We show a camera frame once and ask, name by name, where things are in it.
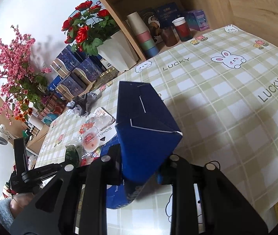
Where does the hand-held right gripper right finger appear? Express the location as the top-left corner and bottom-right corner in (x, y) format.
(157, 154), (269, 235)

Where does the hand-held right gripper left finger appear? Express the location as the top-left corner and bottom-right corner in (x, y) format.
(9, 143), (125, 235)

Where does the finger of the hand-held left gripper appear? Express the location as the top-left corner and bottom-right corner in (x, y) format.
(22, 163), (66, 182)
(14, 138), (29, 174)

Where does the green foil wrapper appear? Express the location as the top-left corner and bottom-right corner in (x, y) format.
(64, 145), (82, 167)

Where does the clear plastic wrapper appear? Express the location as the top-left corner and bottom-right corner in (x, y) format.
(77, 107), (117, 157)

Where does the dark blue carton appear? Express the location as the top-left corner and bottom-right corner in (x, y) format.
(106, 80), (183, 210)

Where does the silver black wrapper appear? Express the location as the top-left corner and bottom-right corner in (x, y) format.
(67, 92), (98, 117)

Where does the person's left forearm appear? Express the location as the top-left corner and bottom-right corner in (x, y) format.
(0, 197), (15, 228)

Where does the person's left hand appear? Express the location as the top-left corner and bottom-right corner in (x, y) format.
(9, 193), (35, 216)

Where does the white clip fan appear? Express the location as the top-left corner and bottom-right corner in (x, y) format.
(0, 125), (16, 146)

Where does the low wooden cabinet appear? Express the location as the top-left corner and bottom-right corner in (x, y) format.
(25, 124), (53, 153)

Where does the row of small brown bottles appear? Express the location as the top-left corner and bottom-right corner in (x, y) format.
(28, 125), (39, 137)

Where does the white vase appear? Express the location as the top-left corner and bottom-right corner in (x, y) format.
(29, 114), (45, 130)

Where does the orange flower bunch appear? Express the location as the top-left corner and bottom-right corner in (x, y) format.
(14, 99), (33, 121)

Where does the striped basket planter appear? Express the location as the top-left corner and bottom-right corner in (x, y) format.
(38, 94), (67, 118)

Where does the blue tissue box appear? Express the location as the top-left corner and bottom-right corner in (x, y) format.
(47, 76), (64, 91)

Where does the blue and gold box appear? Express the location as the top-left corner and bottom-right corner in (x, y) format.
(50, 46), (83, 79)
(56, 75), (87, 97)
(72, 58), (104, 82)

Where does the pink blossom plant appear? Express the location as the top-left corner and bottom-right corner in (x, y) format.
(0, 25), (53, 125)

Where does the white and blue box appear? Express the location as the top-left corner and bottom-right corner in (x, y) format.
(100, 58), (116, 70)

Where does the white plant pot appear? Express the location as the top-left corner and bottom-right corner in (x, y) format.
(97, 31), (139, 72)

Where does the brown glass cup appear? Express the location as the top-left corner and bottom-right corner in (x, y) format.
(161, 26), (178, 47)

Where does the red rose plant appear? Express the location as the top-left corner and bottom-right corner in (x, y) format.
(61, 1), (120, 57)

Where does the red paper cup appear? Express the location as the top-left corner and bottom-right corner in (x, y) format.
(172, 17), (193, 42)

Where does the cartoon mug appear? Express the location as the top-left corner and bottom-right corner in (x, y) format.
(150, 21), (164, 42)

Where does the stack of pastel cups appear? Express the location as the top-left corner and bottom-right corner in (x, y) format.
(126, 12), (157, 57)

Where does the purple box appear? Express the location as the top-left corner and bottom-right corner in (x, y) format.
(184, 10), (210, 32)

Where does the dark blue picture box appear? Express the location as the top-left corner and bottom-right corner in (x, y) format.
(138, 2), (186, 30)

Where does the large light blue box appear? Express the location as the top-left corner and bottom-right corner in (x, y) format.
(74, 0), (103, 11)

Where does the wooden shelf unit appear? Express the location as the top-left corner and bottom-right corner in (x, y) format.
(84, 0), (278, 61)

